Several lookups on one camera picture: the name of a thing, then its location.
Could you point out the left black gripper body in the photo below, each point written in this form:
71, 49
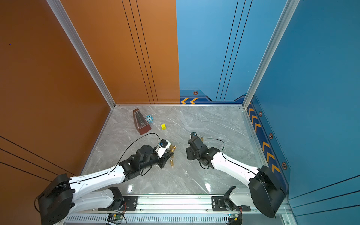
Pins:
162, 161

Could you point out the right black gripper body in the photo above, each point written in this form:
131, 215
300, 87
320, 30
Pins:
191, 155

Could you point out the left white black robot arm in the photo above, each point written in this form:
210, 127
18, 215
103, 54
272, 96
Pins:
66, 195

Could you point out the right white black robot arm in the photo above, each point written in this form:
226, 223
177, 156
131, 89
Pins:
265, 189

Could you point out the dark red metronome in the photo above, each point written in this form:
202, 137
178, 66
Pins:
141, 124

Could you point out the small blue owl toy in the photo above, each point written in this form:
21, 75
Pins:
149, 119

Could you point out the left green circuit board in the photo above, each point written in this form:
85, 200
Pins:
116, 219

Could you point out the green circuit board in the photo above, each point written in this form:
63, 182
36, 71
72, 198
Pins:
116, 219
235, 220

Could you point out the right green circuit board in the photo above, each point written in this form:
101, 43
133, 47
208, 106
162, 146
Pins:
235, 220

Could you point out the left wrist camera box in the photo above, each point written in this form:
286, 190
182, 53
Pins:
162, 147

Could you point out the aluminium front rail frame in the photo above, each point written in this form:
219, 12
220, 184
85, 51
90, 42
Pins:
180, 210

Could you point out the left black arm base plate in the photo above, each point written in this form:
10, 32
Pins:
127, 204

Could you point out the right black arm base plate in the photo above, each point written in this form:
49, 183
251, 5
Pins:
222, 204

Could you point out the right aluminium corner post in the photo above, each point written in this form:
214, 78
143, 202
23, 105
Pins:
276, 37

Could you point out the aluminium corner post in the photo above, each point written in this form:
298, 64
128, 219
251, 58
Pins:
276, 37
72, 34

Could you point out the left aluminium corner post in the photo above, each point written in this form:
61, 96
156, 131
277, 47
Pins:
72, 34

